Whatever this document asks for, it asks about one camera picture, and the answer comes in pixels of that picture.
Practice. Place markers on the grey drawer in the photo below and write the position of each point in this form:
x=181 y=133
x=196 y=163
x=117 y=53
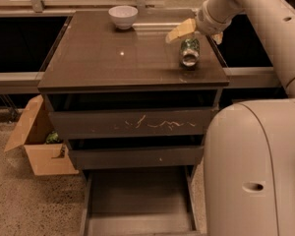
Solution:
x=150 y=201
x=108 y=153
x=131 y=114

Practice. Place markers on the green item in box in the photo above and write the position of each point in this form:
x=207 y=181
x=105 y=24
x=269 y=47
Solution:
x=53 y=138

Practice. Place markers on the grey drawer cabinet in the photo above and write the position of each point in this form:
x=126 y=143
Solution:
x=93 y=56

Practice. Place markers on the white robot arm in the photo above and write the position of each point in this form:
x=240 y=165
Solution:
x=249 y=154

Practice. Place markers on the cardboard box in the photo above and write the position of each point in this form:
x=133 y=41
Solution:
x=31 y=132

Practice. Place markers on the top grey drawer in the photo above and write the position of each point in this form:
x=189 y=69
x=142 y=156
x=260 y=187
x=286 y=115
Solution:
x=131 y=114

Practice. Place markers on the white ceramic bowl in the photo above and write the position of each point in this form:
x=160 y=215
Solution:
x=123 y=17

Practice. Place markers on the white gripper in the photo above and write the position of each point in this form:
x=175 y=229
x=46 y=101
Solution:
x=208 y=24

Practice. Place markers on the middle grey drawer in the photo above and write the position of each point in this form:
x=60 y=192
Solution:
x=108 y=153

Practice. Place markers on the green soda can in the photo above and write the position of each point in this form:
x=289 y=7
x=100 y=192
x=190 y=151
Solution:
x=190 y=52

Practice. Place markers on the bottom grey drawer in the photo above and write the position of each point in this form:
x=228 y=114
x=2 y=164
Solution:
x=150 y=201

